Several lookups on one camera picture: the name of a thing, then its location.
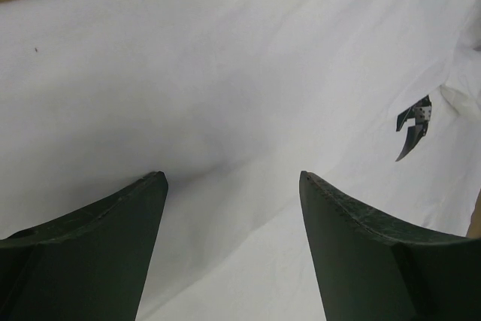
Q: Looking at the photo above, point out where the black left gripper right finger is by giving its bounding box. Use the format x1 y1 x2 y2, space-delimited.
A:
299 171 480 321

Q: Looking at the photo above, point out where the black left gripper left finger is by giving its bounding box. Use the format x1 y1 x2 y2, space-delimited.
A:
1 171 168 321

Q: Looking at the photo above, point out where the white t shirt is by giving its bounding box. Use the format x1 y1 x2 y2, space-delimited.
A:
1 0 480 320

